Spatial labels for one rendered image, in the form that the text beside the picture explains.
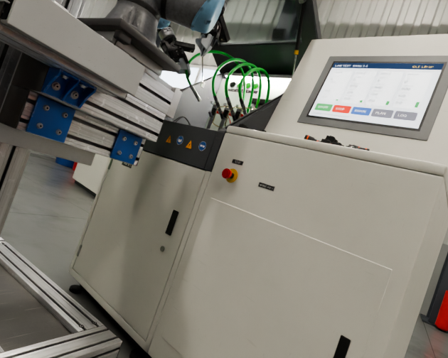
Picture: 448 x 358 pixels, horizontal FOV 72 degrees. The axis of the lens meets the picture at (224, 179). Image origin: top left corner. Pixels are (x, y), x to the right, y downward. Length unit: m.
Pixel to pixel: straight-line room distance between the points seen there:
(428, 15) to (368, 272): 5.62
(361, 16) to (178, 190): 5.56
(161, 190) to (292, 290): 0.69
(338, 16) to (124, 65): 6.02
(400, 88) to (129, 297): 1.32
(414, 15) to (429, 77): 4.97
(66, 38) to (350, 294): 0.84
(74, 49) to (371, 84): 1.05
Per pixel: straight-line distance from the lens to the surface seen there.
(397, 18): 6.32
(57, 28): 0.64
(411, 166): 0.90
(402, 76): 1.35
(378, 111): 1.26
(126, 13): 0.92
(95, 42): 0.68
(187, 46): 1.72
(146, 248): 1.35
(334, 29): 6.45
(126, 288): 1.44
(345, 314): 0.91
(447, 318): 4.64
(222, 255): 1.08
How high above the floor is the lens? 0.76
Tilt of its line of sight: 1 degrees up
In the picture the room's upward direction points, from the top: 19 degrees clockwise
